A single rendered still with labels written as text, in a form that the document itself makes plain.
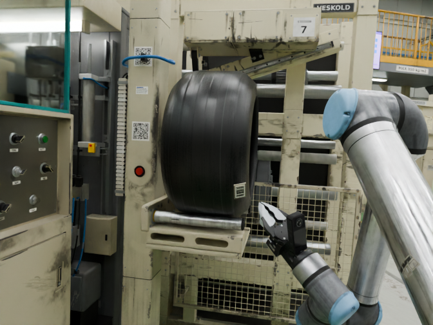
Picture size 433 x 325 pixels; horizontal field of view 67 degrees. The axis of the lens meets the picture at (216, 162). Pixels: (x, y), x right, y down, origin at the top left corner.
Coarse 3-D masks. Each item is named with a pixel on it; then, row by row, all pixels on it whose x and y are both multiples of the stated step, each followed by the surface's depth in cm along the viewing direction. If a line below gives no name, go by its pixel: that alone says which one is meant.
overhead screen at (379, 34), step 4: (376, 32) 475; (380, 32) 476; (376, 36) 476; (380, 36) 477; (376, 40) 476; (380, 40) 477; (376, 44) 477; (380, 44) 478; (376, 48) 477; (380, 48) 479; (376, 52) 478; (380, 52) 479; (376, 56) 478; (376, 60) 479; (376, 64) 479; (376, 68) 480
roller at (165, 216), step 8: (160, 216) 122; (168, 216) 122; (176, 216) 121; (184, 216) 121; (192, 216) 121; (200, 216) 120; (208, 216) 120; (216, 216) 120; (184, 224) 122; (192, 224) 121; (200, 224) 120; (208, 224) 119; (216, 224) 118; (224, 224) 118; (232, 224) 117; (240, 224) 117
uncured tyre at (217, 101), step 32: (192, 96) 109; (224, 96) 107; (256, 96) 130; (192, 128) 105; (224, 128) 103; (256, 128) 148; (160, 160) 112; (192, 160) 106; (224, 160) 104; (192, 192) 111; (224, 192) 108
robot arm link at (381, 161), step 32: (352, 96) 70; (384, 96) 73; (352, 128) 69; (384, 128) 67; (352, 160) 69; (384, 160) 63; (384, 192) 61; (416, 192) 58; (384, 224) 60; (416, 224) 55; (416, 256) 54; (416, 288) 53
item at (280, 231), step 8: (280, 224) 95; (280, 232) 93; (272, 240) 98; (280, 240) 92; (288, 240) 91; (280, 248) 93; (288, 248) 93; (288, 256) 94; (296, 256) 90; (304, 256) 88
